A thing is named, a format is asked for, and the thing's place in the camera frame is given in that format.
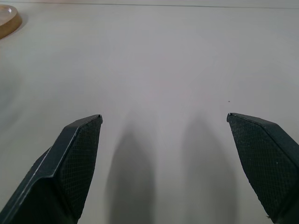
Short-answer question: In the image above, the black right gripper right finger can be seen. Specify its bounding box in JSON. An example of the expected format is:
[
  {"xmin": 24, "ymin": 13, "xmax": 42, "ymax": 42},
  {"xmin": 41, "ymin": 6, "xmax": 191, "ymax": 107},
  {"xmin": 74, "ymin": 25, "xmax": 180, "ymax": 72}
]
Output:
[{"xmin": 226, "ymin": 112, "xmax": 299, "ymax": 224}]

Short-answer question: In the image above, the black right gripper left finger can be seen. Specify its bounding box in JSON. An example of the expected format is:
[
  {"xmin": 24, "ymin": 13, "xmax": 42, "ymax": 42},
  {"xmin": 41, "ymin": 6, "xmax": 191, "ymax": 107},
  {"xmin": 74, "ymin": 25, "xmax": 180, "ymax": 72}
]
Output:
[{"xmin": 0, "ymin": 114, "xmax": 104, "ymax": 224}]

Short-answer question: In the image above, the round wooden plate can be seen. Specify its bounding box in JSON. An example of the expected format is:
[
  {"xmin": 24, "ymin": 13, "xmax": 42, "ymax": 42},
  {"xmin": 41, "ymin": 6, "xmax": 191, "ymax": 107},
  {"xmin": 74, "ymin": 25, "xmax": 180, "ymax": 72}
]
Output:
[{"xmin": 0, "ymin": 5, "xmax": 23, "ymax": 40}]

